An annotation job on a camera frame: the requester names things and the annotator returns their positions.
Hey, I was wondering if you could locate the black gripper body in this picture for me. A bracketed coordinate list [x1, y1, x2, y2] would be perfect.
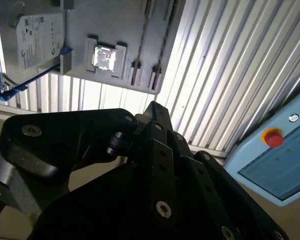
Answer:
[31, 161, 225, 240]

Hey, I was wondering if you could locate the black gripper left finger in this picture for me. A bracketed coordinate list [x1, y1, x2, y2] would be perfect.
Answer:
[0, 107, 178, 227]

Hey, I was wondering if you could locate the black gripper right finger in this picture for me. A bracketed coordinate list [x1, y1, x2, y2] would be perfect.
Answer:
[151, 101, 291, 240]

